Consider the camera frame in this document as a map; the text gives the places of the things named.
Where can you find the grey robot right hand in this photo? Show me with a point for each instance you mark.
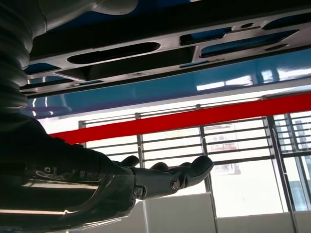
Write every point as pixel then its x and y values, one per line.
pixel 60 180

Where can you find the blue metal shelf rack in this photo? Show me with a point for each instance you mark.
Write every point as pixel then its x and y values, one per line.
pixel 170 86

